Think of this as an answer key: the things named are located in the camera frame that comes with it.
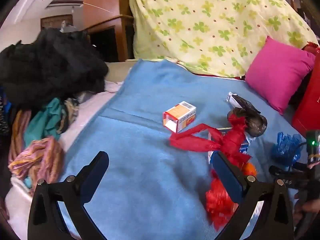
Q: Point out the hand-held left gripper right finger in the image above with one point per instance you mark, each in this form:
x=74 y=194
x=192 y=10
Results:
x=227 y=175

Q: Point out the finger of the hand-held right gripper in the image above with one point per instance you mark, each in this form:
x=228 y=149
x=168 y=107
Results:
x=276 y=170

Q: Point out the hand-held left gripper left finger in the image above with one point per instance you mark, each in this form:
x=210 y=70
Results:
x=97 y=172

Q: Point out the red plastic bag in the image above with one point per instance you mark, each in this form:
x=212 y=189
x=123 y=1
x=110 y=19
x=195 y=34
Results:
x=197 y=142

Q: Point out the black plastic bag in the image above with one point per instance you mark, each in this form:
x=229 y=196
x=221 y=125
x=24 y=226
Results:
x=255 y=125

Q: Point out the person's right hand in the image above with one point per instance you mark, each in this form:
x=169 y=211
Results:
x=298 y=196

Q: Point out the orange plastic wrapper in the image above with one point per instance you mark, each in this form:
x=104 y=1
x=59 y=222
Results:
x=250 y=170

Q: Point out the blue plastic bag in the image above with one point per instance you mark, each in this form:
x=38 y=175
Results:
x=285 y=147

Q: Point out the red crinkled plastic wrapper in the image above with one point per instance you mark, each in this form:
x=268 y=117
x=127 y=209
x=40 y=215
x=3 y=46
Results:
x=220 y=205

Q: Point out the red shopping bag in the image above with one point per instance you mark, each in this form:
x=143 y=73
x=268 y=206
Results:
x=310 y=105

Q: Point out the blue blanket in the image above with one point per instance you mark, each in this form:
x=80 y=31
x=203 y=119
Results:
x=150 y=155

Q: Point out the pink and orange striped cloth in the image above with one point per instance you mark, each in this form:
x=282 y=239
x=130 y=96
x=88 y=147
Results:
x=40 y=160

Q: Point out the white bed sheet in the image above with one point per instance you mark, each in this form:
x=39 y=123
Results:
x=82 y=115

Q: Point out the olive striped cloth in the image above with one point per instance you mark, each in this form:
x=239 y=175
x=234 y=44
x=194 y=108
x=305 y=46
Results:
x=68 y=113

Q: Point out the teal cloth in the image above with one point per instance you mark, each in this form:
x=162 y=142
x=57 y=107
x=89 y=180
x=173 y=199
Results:
x=42 y=122

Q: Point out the orange and white carton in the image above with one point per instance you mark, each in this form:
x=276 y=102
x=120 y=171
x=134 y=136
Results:
x=180 y=116

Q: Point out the white barcode box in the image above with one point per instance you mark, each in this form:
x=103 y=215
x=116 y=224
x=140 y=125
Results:
x=232 y=98

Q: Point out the pink pillow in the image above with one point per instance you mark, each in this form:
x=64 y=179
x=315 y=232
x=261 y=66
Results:
x=277 y=75

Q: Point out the red shiny plastic wrap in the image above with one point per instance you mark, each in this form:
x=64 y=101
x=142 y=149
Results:
x=311 y=47

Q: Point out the beige cushion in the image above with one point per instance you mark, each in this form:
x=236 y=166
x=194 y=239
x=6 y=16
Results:
x=120 y=70

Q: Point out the dark patterned cloth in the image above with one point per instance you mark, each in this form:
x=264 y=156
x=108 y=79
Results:
x=4 y=112

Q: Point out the black fuzzy cloth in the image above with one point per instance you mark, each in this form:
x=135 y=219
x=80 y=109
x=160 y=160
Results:
x=50 y=67

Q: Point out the yellow clover print quilt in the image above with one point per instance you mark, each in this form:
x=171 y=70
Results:
x=212 y=30

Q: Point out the brown lattice screen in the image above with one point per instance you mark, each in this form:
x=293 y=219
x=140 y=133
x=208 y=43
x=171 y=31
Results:
x=53 y=21

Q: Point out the wooden cabinet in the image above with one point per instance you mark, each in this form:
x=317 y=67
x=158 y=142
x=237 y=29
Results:
x=105 y=0

